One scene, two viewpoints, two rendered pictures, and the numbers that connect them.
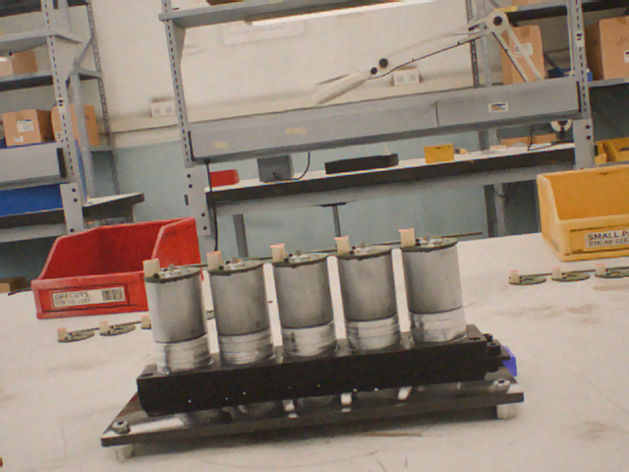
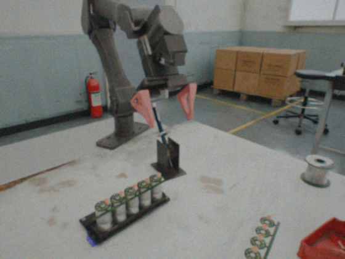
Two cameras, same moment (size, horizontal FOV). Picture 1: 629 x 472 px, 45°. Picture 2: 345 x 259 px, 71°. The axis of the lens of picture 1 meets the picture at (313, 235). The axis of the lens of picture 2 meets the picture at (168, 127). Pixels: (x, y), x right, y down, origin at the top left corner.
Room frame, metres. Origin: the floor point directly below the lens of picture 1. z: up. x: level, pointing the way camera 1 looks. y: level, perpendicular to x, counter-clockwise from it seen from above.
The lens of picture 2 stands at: (0.62, -0.20, 1.08)
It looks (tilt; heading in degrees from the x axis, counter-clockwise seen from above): 23 degrees down; 134
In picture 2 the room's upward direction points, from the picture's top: straight up
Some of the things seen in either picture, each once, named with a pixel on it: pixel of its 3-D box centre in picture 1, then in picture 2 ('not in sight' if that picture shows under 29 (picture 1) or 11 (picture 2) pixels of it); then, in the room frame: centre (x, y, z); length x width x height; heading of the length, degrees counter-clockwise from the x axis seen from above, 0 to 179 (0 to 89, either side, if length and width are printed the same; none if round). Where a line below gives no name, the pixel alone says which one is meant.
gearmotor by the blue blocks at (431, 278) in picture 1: (433, 298); (103, 217); (0.32, -0.05, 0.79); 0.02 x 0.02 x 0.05
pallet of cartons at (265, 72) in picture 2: not in sight; (256, 73); (-1.10, 3.66, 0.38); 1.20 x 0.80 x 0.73; 1
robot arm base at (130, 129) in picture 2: not in sight; (124, 124); (0.02, 0.22, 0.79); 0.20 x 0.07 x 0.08; 104
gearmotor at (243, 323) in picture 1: (243, 321); (144, 195); (0.33, 0.04, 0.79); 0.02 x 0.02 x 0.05
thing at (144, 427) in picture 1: (314, 396); (127, 210); (0.31, 0.01, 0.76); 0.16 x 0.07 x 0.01; 87
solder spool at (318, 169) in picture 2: not in sight; (317, 170); (0.54, 0.38, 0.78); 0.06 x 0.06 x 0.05
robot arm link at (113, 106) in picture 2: not in sight; (125, 105); (0.03, 0.22, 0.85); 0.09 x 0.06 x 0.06; 81
